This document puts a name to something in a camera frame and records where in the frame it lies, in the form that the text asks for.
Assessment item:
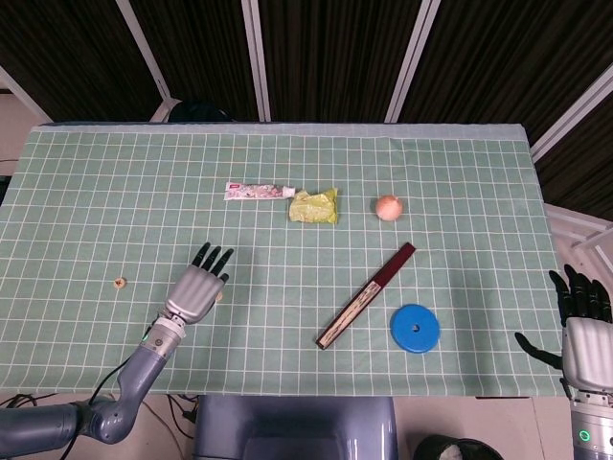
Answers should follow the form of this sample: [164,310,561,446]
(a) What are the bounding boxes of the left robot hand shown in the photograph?
[165,241,236,326]

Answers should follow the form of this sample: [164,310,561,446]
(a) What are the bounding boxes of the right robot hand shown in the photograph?
[514,264,613,397]

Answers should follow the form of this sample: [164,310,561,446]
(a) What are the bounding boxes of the green grid tablecloth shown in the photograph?
[0,123,566,399]

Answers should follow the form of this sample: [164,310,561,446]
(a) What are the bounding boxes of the white pink toothpaste tube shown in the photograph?
[223,180,297,202]

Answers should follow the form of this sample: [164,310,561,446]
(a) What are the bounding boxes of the white metal rack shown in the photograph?
[543,203,613,284]

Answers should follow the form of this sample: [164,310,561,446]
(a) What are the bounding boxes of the yellow-green snack bag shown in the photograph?
[287,186,340,225]

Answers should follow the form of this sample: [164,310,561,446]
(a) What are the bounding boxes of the blue-grey robot torso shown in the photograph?
[191,395,399,460]

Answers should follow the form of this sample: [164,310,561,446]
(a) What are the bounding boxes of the dark red folding fan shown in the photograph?
[314,241,417,350]

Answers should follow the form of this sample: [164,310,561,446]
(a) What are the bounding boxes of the blue disc with hole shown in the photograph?
[389,303,442,356]

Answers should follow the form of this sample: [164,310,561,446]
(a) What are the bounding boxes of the black chair back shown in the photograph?
[168,99,235,124]

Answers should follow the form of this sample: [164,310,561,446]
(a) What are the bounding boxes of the black waste bin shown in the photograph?
[413,434,505,460]

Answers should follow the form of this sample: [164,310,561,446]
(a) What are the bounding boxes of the onion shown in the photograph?
[375,195,405,221]

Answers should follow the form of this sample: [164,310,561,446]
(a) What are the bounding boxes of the floor cable cluster with plug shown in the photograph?
[143,393,198,460]

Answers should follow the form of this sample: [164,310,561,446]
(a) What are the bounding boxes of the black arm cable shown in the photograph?
[61,325,157,460]

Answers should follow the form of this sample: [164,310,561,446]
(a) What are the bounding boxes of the black floor cable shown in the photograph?
[0,392,55,408]

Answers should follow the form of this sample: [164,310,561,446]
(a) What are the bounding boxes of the white partition frame post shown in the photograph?
[0,64,53,125]
[529,61,613,163]
[384,0,442,124]
[114,0,173,121]
[240,0,272,122]

